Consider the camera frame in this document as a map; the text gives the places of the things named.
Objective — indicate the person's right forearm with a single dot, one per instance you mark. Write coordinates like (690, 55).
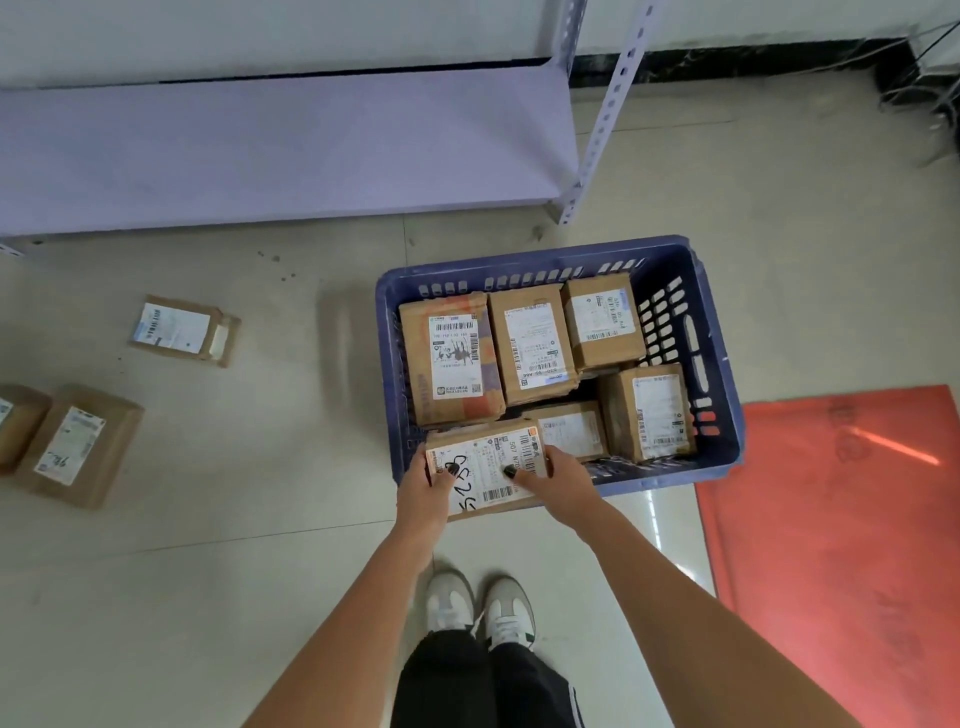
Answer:
(697, 630)

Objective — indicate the person's left thumb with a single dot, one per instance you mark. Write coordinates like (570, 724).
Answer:
(445, 478)

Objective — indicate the person's white sneaker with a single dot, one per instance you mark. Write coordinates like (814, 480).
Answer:
(508, 611)
(448, 604)

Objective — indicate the person's left hand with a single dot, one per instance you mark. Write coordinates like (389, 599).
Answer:
(420, 499)

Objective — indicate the red floor mat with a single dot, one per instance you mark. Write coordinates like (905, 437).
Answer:
(832, 555)

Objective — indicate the person's left forearm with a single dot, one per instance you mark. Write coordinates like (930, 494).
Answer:
(352, 630)

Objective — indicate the brown cardboard parcel white label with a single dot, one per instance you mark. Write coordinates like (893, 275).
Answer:
(79, 446)
(534, 345)
(19, 424)
(604, 319)
(574, 431)
(651, 412)

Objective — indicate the large cardboard parcel colourful tape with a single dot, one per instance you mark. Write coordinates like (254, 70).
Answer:
(450, 360)

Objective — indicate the person's black trousers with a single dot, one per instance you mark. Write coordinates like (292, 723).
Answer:
(465, 686)

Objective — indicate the person's right hand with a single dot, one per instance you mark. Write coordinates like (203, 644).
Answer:
(562, 491)

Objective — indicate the blue plastic crate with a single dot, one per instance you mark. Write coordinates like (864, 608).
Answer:
(709, 375)

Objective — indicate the person's left white sneaker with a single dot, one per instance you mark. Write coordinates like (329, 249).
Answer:
(448, 604)

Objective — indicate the person's right thumb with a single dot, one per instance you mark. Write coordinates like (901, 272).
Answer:
(519, 477)

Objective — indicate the flat cardboard parcel white label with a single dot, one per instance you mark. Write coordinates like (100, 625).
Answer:
(180, 330)

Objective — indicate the cardboard parcel with handwritten label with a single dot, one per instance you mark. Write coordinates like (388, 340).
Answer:
(484, 465)

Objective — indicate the person's right white sneaker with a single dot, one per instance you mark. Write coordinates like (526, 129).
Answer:
(508, 611)

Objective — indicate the white metal shelving rack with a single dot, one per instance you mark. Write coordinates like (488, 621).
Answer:
(285, 150)

